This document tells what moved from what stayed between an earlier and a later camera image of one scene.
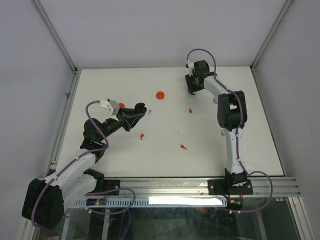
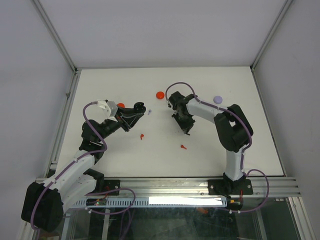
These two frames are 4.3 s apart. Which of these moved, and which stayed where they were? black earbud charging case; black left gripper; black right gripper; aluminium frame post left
Moved: black right gripper
Stayed: aluminium frame post left; black left gripper; black earbud charging case
